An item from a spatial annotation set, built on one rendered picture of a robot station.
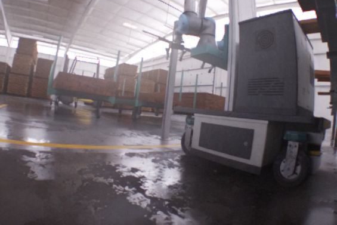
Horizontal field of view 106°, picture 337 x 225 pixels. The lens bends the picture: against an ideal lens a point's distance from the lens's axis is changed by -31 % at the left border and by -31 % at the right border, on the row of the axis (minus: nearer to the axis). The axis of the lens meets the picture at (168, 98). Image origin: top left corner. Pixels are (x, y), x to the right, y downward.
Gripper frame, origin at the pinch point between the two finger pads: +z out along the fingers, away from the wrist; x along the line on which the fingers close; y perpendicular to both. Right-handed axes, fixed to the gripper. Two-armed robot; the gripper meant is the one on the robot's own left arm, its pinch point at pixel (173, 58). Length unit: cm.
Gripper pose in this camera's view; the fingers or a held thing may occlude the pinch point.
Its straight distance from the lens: 159.1
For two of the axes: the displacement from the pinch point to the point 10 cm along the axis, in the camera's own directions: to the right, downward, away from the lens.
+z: -1.8, 9.2, 3.5
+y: -4.3, -4.0, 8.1
